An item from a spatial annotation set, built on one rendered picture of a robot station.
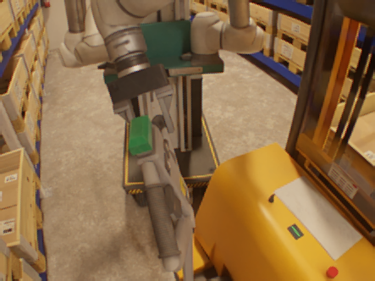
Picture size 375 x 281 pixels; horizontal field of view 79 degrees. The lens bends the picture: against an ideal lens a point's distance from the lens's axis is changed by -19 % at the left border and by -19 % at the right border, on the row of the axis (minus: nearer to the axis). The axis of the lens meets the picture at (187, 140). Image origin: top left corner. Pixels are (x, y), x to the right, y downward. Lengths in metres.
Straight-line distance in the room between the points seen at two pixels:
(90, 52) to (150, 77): 0.53
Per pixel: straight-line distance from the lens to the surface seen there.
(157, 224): 0.46
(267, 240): 1.02
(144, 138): 0.47
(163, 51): 1.61
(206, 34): 1.43
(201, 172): 1.93
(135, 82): 0.60
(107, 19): 0.60
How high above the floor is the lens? 1.72
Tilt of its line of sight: 40 degrees down
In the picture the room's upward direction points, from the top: 2 degrees counter-clockwise
